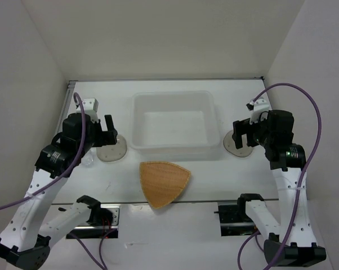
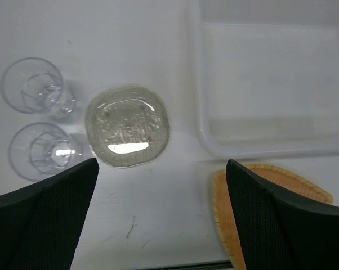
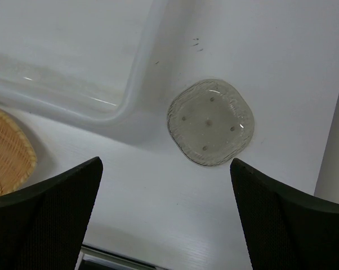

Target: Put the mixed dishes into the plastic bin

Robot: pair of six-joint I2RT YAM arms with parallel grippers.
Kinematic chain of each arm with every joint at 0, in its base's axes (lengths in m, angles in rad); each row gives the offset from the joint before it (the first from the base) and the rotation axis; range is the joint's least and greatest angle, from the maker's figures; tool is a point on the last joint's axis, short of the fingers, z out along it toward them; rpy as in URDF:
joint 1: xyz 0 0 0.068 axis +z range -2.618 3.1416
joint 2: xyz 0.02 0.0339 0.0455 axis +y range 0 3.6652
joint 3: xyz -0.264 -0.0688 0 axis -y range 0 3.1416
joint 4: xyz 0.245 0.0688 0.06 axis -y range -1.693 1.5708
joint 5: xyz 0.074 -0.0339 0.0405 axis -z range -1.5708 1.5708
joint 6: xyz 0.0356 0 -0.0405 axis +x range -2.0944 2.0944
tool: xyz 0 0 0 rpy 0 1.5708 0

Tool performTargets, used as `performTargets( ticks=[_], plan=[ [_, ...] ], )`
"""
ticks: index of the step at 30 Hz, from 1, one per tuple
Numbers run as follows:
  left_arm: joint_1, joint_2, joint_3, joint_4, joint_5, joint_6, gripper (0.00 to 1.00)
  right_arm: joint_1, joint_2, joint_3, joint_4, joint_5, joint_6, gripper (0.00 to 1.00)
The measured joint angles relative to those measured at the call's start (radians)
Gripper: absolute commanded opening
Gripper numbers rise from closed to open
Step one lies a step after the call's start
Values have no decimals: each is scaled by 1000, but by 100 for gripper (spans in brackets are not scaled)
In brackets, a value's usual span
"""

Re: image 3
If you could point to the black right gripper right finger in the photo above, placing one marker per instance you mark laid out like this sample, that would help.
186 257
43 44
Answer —
284 228

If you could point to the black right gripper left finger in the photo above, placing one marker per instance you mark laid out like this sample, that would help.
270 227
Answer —
43 226

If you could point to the woven bamboo basket tray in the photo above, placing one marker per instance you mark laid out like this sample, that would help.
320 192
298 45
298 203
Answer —
17 156

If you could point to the clear glass plate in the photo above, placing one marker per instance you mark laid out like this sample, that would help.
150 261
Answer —
210 122

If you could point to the translucent plastic bin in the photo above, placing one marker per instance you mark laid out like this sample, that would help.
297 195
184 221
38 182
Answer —
79 62

